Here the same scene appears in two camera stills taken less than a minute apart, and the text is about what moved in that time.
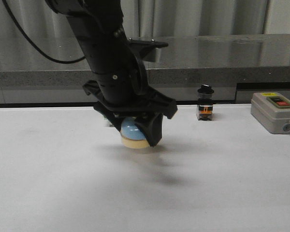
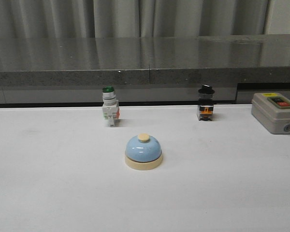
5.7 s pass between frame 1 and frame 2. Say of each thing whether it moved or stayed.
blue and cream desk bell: moved
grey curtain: stayed
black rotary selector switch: stayed
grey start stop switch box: stayed
